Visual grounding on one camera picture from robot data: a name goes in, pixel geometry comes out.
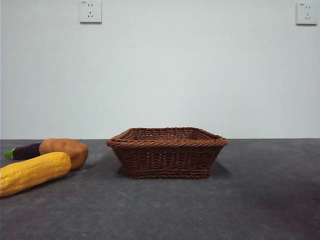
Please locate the brown wicker basket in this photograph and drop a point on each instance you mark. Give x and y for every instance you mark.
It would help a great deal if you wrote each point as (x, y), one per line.
(165, 157)

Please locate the brown potato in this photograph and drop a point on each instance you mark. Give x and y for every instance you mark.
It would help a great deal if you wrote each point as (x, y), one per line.
(72, 150)

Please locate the yellow corn cob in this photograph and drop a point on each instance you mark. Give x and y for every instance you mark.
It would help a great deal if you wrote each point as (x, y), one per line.
(32, 172)

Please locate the purple eggplant with green stem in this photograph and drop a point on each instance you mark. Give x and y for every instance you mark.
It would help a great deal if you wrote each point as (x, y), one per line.
(25, 152)

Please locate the white wall socket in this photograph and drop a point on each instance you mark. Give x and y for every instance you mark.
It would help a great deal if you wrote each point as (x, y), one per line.
(306, 14)
(90, 12)

